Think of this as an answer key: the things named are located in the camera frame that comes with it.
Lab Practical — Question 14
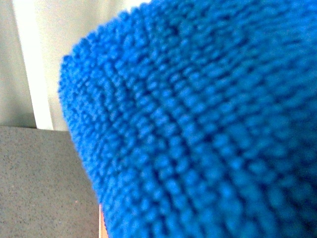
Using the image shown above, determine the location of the blue microfiber cloth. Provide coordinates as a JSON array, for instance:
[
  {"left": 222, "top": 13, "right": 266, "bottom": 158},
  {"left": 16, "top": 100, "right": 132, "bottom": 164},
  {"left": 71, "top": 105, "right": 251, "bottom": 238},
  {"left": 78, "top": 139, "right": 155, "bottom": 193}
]
[{"left": 59, "top": 0, "right": 317, "bottom": 238}]

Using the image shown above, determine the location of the pink plastic box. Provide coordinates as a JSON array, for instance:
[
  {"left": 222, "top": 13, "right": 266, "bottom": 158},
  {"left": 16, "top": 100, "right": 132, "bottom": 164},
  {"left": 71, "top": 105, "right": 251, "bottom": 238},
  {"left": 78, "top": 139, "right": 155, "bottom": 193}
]
[{"left": 99, "top": 205, "right": 108, "bottom": 238}]

